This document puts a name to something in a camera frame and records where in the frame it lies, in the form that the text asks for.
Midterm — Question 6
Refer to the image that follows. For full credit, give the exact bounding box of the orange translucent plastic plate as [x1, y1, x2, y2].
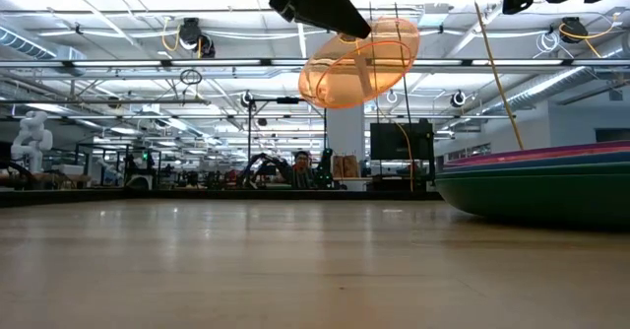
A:
[297, 17, 421, 110]

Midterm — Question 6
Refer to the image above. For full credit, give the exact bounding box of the large purple plastic plate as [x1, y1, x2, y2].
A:
[444, 139, 630, 168]

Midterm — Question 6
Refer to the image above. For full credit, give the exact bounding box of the large blue plastic plate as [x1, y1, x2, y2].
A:
[442, 151, 630, 172]

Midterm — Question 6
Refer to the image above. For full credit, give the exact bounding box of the white pillar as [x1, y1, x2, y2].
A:
[326, 102, 367, 165]

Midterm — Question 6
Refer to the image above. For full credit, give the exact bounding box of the long ceiling light bar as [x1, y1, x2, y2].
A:
[0, 58, 630, 69]

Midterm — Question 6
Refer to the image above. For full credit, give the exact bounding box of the black monitor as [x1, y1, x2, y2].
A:
[369, 121, 436, 163]

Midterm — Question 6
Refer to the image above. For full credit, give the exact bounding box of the black robot with green lights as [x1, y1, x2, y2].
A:
[314, 147, 336, 190]

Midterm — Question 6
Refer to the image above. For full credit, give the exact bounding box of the person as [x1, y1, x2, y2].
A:
[289, 150, 316, 190]

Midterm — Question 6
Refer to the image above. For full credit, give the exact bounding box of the dark window panel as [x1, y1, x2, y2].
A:
[594, 127, 630, 144]

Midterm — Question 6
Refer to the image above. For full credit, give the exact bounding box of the large green plastic plate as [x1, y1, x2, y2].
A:
[434, 161, 630, 230]

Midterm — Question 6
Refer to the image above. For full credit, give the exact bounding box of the black rig with green light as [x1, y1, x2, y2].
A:
[122, 144, 162, 191]

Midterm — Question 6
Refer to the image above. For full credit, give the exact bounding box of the black ceiling cable reel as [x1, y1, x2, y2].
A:
[558, 17, 589, 45]
[177, 17, 217, 59]

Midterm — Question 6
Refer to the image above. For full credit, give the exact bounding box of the yellow hanging cable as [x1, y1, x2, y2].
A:
[466, 0, 526, 152]

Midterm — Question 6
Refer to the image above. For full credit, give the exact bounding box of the silver ventilation duct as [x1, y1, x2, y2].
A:
[479, 47, 630, 116]
[0, 26, 88, 77]

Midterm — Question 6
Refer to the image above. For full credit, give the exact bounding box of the black rig frame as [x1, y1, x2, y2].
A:
[246, 97, 329, 172]

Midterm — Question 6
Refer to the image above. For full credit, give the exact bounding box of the black hanging cable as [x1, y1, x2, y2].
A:
[367, 35, 381, 177]
[391, 0, 414, 124]

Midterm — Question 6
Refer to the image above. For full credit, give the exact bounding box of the black aluminium table frame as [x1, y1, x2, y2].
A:
[0, 186, 444, 208]

